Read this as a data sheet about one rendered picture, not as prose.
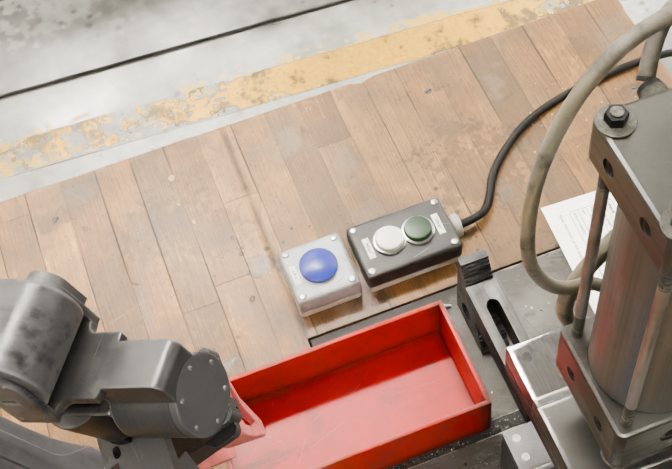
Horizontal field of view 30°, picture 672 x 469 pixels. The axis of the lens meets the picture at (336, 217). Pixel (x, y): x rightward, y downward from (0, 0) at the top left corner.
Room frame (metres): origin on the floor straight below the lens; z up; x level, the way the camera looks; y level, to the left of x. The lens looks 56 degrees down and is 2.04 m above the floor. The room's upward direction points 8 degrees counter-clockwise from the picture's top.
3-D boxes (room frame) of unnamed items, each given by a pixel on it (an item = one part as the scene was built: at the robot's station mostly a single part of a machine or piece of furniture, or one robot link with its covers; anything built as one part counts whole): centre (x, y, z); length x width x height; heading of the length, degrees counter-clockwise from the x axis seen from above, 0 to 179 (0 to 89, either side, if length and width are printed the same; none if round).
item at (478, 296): (0.53, -0.15, 0.95); 0.15 x 0.03 x 0.10; 14
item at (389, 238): (0.70, -0.05, 0.93); 0.03 x 0.03 x 0.02
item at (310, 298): (0.68, 0.02, 0.90); 0.07 x 0.07 x 0.06; 14
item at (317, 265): (0.68, 0.02, 0.93); 0.04 x 0.04 x 0.02
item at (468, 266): (0.60, -0.13, 0.95); 0.06 x 0.03 x 0.09; 14
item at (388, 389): (0.51, 0.02, 0.93); 0.25 x 0.12 x 0.06; 104
